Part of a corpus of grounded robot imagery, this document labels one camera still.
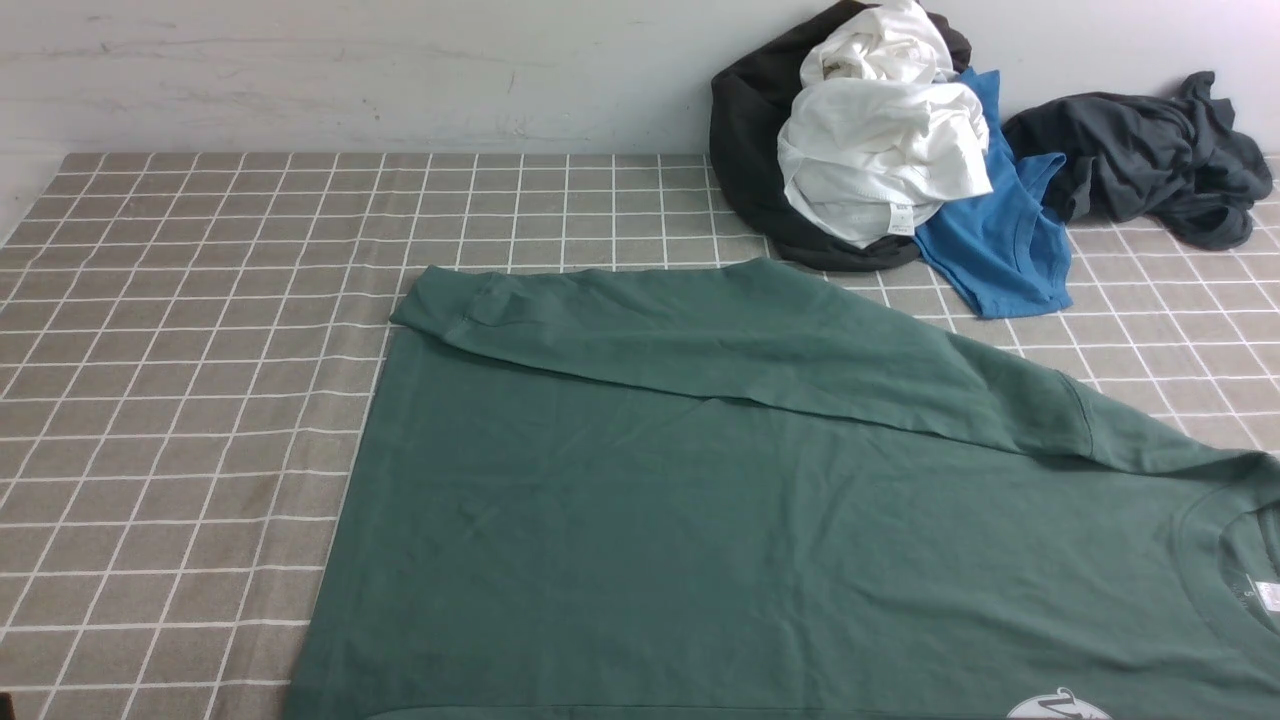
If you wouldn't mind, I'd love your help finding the green long-sleeved shirt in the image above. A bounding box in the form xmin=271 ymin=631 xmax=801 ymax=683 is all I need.
xmin=283 ymin=259 xmax=1279 ymax=719

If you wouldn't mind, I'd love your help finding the white crumpled shirt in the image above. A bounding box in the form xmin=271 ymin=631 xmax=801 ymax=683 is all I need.
xmin=777 ymin=1 xmax=993 ymax=249

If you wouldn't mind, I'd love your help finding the blue t-shirt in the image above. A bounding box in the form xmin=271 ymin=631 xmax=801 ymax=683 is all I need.
xmin=915 ymin=69 xmax=1073 ymax=319

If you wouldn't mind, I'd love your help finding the dark grey crumpled shirt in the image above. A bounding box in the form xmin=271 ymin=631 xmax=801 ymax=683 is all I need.
xmin=1002 ymin=70 xmax=1274 ymax=251

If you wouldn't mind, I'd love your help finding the black crumpled garment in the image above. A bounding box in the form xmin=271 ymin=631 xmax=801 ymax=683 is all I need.
xmin=709 ymin=1 xmax=972 ymax=272

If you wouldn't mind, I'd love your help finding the grey checkered tablecloth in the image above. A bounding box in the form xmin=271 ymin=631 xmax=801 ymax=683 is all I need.
xmin=3 ymin=152 xmax=1277 ymax=719

